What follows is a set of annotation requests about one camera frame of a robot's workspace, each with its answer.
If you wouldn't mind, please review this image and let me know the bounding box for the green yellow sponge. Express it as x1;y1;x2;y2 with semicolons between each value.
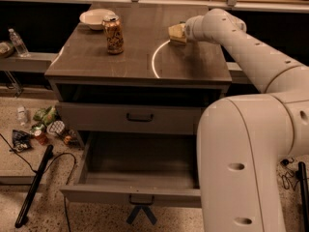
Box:
170;37;186;45

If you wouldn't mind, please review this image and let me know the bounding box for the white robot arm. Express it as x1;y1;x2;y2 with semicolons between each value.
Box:
169;9;309;232

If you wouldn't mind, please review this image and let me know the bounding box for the grey drawer cabinet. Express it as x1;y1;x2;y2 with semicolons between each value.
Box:
44;2;233;137

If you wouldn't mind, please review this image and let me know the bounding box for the grey upper drawer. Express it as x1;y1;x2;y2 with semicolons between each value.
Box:
56;102;203;134

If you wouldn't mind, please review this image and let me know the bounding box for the open grey lower drawer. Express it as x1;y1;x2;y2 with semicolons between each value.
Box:
61;132;201;208

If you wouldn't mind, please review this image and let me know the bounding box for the orange soda can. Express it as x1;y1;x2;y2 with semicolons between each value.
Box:
102;14;124;54

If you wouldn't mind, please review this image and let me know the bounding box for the white bowl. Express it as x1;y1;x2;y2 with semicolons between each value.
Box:
79;9;114;30

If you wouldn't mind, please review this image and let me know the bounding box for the green snack bag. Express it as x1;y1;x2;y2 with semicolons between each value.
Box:
33;106;58;126

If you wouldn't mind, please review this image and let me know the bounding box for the white patterned cup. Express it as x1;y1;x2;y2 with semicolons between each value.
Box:
46;120;65;136

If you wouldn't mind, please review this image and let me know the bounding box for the clear plastic water bottle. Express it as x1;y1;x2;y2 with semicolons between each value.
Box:
9;28;30;57

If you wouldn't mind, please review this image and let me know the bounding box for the bowl on left shelf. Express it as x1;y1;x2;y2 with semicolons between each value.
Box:
0;42;14;58

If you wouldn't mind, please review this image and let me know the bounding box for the red can on floor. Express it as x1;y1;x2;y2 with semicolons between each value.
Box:
34;130;48;145

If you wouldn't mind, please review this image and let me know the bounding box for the small plastic bottle on floor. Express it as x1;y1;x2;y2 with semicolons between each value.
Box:
17;106;28;126

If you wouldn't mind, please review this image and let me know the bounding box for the dark chip bag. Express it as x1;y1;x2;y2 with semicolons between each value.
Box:
12;130;31;152

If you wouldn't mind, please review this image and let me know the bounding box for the black pole left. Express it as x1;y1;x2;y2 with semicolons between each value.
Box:
14;145;53;228

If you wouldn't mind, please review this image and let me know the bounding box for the black floor cable left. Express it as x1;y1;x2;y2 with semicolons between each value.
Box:
0;132;77;232

